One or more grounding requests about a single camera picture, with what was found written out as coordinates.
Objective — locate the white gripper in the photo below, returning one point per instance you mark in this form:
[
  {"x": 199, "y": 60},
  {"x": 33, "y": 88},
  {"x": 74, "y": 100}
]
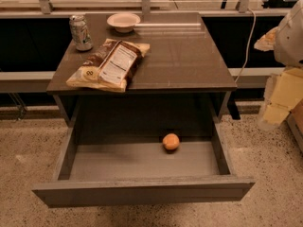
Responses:
[{"x": 290, "y": 41}]

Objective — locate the orange fruit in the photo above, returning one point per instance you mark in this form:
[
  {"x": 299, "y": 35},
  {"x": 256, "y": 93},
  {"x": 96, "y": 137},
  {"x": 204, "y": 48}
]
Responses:
[{"x": 171, "y": 141}]

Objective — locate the open grey drawer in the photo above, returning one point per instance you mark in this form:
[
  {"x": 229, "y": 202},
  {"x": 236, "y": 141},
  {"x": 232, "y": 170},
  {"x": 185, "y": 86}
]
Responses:
[{"x": 98, "y": 167}]

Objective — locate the white bowl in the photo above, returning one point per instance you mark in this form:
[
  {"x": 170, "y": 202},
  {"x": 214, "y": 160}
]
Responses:
[{"x": 123, "y": 22}]

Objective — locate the yellow brown chip bag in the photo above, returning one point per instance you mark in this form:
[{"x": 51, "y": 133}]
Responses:
[{"x": 111, "y": 67}]

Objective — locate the green white soda can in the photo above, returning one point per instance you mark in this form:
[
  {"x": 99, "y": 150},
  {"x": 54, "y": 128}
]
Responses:
[{"x": 80, "y": 32}]

